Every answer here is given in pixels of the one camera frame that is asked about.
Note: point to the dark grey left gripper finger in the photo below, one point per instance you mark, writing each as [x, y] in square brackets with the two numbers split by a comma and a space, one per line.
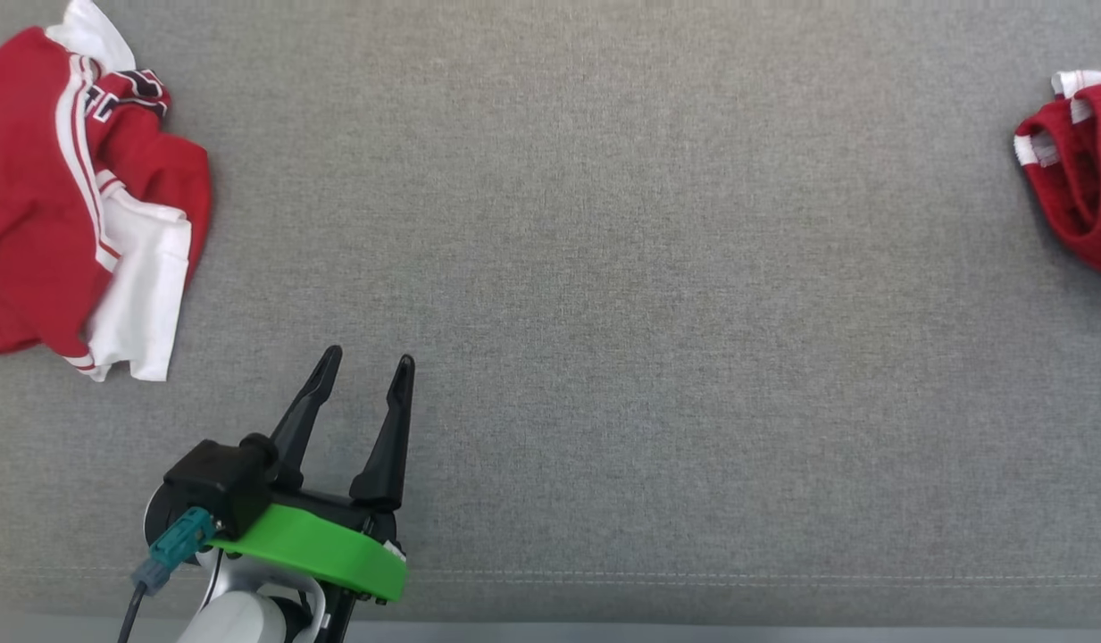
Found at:
[304, 420]
[389, 446]

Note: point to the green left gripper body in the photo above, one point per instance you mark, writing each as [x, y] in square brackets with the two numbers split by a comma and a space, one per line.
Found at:
[327, 549]

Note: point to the red white basketball jersey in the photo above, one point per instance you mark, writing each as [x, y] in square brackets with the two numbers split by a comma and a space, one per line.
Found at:
[32, 196]

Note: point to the red shorts with white stripe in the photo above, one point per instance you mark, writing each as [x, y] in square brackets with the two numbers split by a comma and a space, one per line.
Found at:
[1086, 179]

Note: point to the grey fabric sofa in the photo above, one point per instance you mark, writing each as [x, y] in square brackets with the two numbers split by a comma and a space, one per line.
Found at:
[648, 313]

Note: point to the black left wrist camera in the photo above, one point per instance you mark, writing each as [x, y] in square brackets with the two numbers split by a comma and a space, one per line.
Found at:
[220, 478]

